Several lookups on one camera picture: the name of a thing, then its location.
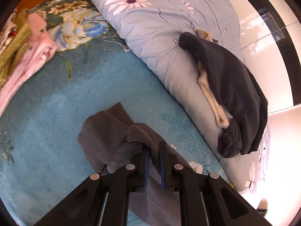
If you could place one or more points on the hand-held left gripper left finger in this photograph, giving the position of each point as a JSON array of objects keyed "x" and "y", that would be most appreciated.
[{"x": 146, "y": 167}]

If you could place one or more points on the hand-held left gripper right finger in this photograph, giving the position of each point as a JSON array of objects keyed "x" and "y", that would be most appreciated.
[{"x": 162, "y": 167}]

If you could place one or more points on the grey sweatshirt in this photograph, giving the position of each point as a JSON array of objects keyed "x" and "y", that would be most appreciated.
[{"x": 110, "y": 131}]

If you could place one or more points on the dark grey garment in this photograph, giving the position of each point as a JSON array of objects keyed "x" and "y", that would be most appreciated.
[{"x": 235, "y": 87}]

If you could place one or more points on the cream knit sweater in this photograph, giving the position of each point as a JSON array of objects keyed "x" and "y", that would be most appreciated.
[{"x": 212, "y": 98}]

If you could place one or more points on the light blue daisy quilt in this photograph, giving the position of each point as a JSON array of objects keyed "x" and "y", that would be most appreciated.
[{"x": 164, "y": 40}]

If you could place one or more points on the pink fleece garment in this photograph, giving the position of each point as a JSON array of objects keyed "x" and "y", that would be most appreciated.
[{"x": 35, "y": 58}]

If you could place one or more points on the glossy white black wardrobe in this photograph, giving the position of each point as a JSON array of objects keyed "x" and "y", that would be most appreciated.
[{"x": 258, "y": 40}]

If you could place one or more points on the green knit sweater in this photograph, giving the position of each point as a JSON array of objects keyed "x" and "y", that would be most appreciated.
[{"x": 14, "y": 51}]

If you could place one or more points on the white printed garment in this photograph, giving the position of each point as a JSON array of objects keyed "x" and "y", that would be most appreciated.
[{"x": 7, "y": 33}]

